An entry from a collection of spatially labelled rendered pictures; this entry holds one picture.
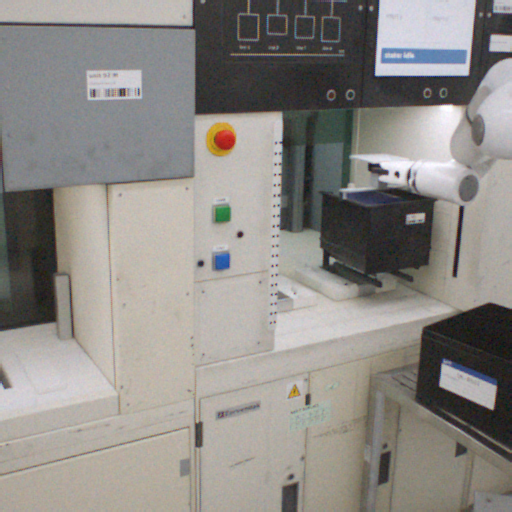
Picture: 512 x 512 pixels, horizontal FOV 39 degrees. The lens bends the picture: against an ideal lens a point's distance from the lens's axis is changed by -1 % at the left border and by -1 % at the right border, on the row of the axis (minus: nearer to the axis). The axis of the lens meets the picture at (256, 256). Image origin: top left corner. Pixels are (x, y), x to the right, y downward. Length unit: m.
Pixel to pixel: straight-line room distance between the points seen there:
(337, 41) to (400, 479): 1.18
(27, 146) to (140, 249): 0.29
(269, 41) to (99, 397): 0.78
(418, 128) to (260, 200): 0.65
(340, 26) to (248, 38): 0.22
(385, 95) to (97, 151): 0.66
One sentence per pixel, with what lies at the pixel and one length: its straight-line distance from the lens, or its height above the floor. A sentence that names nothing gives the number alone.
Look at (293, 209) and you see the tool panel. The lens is 2.59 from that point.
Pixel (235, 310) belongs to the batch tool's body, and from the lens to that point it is 1.55.
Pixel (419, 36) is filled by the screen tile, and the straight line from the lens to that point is 1.70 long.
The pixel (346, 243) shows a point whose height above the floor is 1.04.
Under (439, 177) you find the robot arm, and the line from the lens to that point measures 1.69.
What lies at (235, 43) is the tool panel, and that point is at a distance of 1.44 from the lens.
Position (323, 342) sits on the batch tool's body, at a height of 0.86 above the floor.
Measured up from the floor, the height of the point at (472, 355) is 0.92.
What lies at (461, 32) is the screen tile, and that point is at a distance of 1.79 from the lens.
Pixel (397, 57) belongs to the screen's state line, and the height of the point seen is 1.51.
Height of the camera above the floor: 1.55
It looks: 17 degrees down
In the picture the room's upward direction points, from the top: 1 degrees clockwise
